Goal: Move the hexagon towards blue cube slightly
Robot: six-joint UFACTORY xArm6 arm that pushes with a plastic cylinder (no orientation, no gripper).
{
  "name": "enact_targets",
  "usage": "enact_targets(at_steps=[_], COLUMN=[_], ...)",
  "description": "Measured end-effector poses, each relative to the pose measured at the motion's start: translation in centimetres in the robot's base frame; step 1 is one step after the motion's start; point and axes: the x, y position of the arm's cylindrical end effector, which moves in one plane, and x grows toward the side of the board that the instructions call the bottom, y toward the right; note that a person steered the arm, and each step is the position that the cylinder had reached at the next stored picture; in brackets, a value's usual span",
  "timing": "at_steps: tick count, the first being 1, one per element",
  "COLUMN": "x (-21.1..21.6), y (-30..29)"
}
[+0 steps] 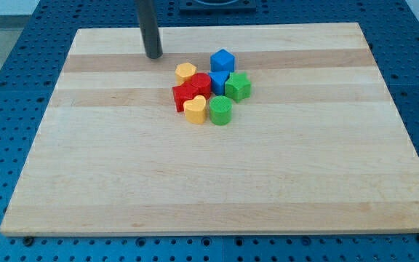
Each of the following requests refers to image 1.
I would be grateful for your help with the yellow hexagon block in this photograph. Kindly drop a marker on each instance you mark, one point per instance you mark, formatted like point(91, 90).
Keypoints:
point(184, 72)

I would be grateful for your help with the blue cube block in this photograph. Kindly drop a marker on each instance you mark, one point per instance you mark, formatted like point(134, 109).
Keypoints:
point(222, 60)

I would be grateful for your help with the yellow heart block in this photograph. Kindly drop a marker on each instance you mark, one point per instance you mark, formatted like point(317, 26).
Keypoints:
point(195, 110)

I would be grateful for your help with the green cylinder block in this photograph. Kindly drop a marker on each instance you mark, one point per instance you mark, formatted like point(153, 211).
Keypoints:
point(220, 110)

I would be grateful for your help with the red star block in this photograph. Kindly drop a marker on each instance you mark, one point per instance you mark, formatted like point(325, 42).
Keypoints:
point(182, 93)

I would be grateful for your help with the red cylinder block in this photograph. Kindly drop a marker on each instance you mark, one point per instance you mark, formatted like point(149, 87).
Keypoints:
point(202, 82)

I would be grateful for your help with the green star block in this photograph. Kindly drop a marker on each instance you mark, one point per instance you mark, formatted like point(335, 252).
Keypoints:
point(238, 86)

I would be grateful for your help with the blue triangle block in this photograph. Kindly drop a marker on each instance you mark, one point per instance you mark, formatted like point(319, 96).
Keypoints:
point(218, 81)

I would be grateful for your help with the wooden board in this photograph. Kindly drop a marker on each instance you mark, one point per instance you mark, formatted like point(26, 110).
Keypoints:
point(318, 148)

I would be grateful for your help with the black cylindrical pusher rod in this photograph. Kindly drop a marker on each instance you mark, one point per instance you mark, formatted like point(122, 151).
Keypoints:
point(148, 24)

